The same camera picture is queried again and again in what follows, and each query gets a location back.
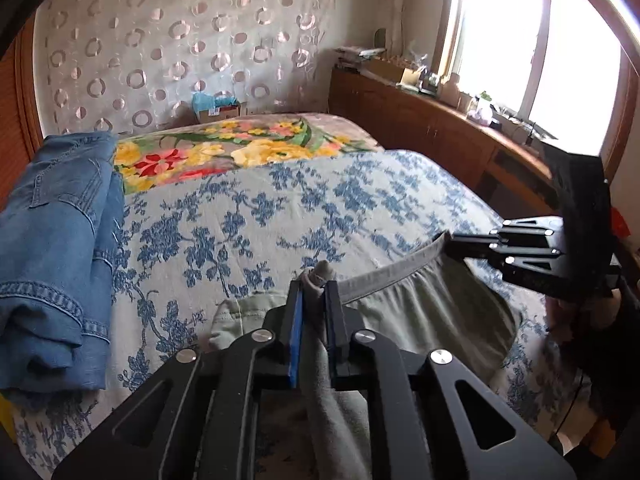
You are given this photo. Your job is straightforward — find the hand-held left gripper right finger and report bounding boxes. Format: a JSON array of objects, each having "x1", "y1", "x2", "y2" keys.
[{"x1": 325, "y1": 280, "x2": 576, "y2": 480}]

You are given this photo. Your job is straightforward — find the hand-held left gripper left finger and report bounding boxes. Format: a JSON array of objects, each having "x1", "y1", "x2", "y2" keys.
[{"x1": 52, "y1": 280, "x2": 306, "y2": 480}]

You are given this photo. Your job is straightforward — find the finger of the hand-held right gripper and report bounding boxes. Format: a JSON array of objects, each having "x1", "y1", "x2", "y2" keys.
[
  {"x1": 446, "y1": 217, "x2": 567, "y2": 252},
  {"x1": 449, "y1": 246, "x2": 567, "y2": 289}
]

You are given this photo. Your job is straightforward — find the grey-green pants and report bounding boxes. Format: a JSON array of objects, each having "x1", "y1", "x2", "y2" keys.
[{"x1": 207, "y1": 232, "x2": 523, "y2": 480}]

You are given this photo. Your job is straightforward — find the person's right hand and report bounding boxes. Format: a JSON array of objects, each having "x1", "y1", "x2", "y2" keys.
[{"x1": 545, "y1": 296, "x2": 626, "y2": 343}]

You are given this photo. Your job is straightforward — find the blue floral blanket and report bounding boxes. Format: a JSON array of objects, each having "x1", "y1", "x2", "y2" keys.
[{"x1": 10, "y1": 149, "x2": 596, "y2": 476}]

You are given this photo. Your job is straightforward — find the assorted small bottles and jars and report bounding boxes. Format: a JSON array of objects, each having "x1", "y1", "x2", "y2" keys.
[{"x1": 425, "y1": 67, "x2": 558, "y2": 141}]

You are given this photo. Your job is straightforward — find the wooden cabinet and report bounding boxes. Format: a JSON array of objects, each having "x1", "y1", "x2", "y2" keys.
[{"x1": 329, "y1": 67, "x2": 566, "y2": 216}]

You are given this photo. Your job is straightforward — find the pink yellow floral bedsheet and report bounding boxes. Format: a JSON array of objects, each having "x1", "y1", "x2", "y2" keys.
[{"x1": 112, "y1": 111, "x2": 386, "y2": 196}]

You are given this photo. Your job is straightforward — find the window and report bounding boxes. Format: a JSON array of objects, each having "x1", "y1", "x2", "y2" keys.
[{"x1": 435, "y1": 0, "x2": 638, "y2": 161}]

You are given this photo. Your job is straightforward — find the open cardboard box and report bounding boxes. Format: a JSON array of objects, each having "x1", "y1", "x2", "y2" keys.
[{"x1": 367, "y1": 56, "x2": 426, "y2": 92}]

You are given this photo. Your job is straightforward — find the small cardboard box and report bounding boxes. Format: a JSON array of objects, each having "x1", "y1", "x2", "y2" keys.
[{"x1": 194, "y1": 102, "x2": 248, "y2": 125}]

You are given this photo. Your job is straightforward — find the teal cloth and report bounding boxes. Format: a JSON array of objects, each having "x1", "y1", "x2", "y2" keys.
[{"x1": 192, "y1": 91, "x2": 236, "y2": 111}]

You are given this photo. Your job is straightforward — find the pile of papers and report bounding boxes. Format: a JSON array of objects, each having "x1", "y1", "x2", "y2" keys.
[{"x1": 335, "y1": 46, "x2": 387, "y2": 68}]

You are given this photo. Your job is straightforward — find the folded blue jeans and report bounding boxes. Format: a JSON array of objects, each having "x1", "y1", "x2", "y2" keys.
[{"x1": 0, "y1": 131, "x2": 126, "y2": 393}]

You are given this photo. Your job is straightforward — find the beige window drape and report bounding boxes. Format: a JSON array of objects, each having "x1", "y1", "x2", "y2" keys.
[{"x1": 372, "y1": 0, "x2": 453, "y2": 61}]

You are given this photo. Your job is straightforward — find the circle-patterned curtain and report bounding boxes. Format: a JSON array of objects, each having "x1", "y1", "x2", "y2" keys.
[{"x1": 32, "y1": 0, "x2": 341, "y2": 136}]

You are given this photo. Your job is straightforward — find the black cable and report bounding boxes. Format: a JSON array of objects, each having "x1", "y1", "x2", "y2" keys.
[{"x1": 554, "y1": 340, "x2": 593, "y2": 433}]

